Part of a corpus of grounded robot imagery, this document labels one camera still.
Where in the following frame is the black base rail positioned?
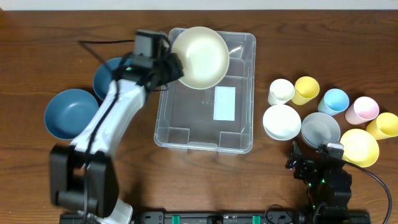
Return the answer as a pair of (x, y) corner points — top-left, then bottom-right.
(59, 208), (372, 224)

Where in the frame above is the clear plastic storage bin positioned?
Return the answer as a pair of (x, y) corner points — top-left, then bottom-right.
(154, 32), (256, 154)

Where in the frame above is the grey small bowl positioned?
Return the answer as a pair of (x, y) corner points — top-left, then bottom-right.
(301, 112), (341, 148)

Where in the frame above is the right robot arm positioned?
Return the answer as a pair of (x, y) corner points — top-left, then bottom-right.
(285, 141), (352, 210)

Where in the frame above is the black cable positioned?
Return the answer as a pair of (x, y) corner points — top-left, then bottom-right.
(341, 158), (393, 224)
(78, 39), (136, 224)

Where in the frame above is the white label in bin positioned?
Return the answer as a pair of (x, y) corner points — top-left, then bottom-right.
(213, 86), (236, 121)

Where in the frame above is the right black cable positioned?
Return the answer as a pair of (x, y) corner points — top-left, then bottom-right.
(341, 158), (393, 224)

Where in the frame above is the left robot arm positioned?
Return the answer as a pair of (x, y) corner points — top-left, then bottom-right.
(49, 52), (183, 223)

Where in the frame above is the dark blue bowl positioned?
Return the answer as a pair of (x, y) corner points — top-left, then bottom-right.
(93, 57), (122, 100)
(44, 89), (99, 140)

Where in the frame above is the beige bowl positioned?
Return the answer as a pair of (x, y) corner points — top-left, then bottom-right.
(172, 27), (229, 90)

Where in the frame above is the yellow cup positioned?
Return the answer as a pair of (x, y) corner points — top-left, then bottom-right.
(366, 113), (398, 140)
(292, 76), (320, 105)

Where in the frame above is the light blue cup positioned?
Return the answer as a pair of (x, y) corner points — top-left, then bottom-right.
(318, 88), (349, 116)

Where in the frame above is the yellow small bowl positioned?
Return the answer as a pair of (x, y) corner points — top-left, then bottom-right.
(340, 129), (379, 167)

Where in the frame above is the white small bowl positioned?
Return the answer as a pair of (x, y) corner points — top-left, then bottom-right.
(262, 105), (302, 141)

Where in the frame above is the pink cup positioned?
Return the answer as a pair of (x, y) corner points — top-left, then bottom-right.
(345, 96), (379, 125)

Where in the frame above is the left black cable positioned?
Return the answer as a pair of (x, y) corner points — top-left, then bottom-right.
(78, 39), (136, 224)

